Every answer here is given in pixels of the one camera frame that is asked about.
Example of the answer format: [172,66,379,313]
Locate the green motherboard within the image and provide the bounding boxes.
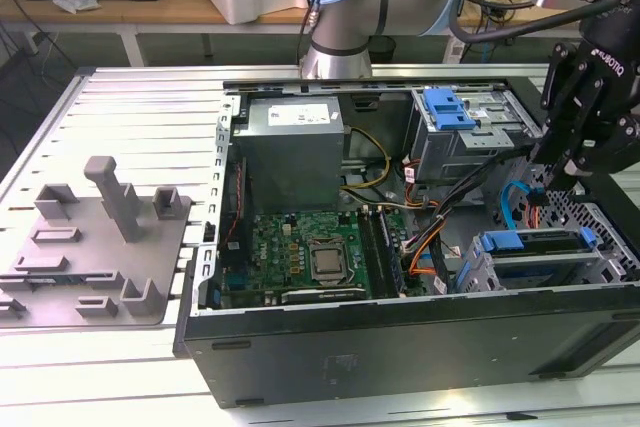
[219,209,426,306]

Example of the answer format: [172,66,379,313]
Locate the dark blue RAM stick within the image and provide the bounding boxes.
[2,273,119,283]

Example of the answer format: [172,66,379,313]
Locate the yellow power wires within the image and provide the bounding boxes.
[342,125,392,194]

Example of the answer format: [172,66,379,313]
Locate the crumpled white paper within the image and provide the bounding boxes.
[52,0,102,15]

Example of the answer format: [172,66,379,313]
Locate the CPU socket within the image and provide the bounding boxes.
[307,239,356,287]

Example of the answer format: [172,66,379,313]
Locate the metal drive cage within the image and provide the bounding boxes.
[407,88,544,188]

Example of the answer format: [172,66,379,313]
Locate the hard disk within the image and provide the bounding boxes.
[477,227,599,288]

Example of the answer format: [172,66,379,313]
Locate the metal disk bay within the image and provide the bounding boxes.
[452,229,636,293]

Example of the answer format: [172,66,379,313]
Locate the black cable bundle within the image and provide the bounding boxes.
[402,146,539,261]

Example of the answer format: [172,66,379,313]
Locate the black RAM stick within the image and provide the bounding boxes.
[378,206,409,297]
[357,206,394,299]

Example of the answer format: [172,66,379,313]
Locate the black PC case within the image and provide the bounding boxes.
[172,75,640,409]

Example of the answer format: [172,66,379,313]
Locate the blue data wire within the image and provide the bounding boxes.
[499,180,544,231]

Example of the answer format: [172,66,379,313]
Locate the grey arm base cable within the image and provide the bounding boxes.
[297,0,334,66]

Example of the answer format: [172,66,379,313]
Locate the orange power wire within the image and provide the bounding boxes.
[519,189,549,231]

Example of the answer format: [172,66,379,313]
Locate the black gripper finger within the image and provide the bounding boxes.
[530,42,581,164]
[548,114,640,192]

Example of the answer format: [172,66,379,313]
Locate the orange data wire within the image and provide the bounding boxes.
[407,241,441,278]

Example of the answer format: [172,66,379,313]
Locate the black waste bin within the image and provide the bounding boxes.
[372,35,396,64]

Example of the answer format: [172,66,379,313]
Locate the blue drive latch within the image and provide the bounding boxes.
[422,88,474,132]

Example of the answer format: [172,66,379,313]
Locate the black graphics card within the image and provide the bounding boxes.
[279,286,366,304]

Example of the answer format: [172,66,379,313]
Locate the grey power supply unit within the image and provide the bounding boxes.
[233,96,347,211]

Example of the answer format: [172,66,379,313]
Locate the silver CPU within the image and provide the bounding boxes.
[313,249,347,276]

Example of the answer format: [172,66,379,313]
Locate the grey parts rack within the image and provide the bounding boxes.
[0,155,194,331]

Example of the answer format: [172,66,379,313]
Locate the wooden desk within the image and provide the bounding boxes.
[0,0,640,41]

